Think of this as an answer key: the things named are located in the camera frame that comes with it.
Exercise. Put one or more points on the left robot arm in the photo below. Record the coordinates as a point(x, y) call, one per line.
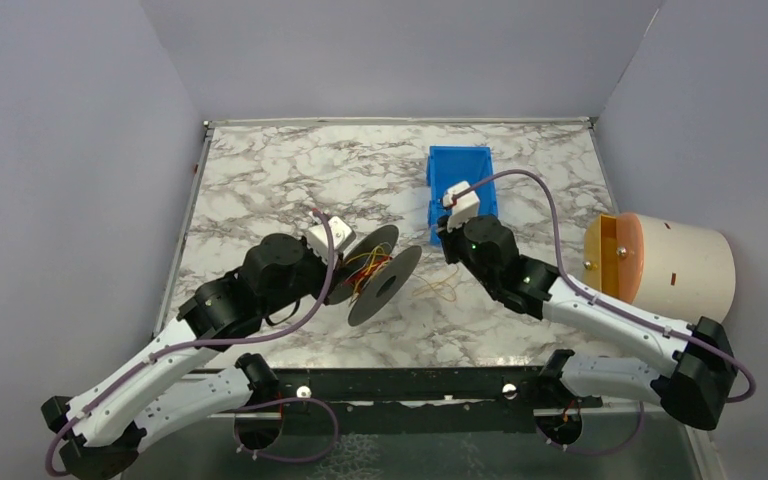
point(280, 286)

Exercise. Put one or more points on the white cylindrical container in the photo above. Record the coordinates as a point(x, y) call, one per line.
point(665, 267)

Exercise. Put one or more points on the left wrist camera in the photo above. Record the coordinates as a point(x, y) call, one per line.
point(335, 232)

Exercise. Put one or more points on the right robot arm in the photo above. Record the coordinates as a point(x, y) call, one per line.
point(685, 368)

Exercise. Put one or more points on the black front frame rail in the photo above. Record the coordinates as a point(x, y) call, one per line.
point(393, 401)

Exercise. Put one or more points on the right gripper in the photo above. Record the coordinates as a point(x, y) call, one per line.
point(448, 244)

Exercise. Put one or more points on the blue plastic bin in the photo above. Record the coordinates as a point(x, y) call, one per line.
point(447, 166)

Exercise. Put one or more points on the black cable spool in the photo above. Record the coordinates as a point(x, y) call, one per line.
point(372, 273)

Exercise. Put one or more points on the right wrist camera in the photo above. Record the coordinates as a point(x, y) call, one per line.
point(462, 204)

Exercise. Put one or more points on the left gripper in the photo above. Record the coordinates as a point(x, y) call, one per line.
point(325, 279)

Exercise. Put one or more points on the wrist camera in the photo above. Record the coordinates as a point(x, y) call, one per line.
point(462, 204)
point(335, 232)

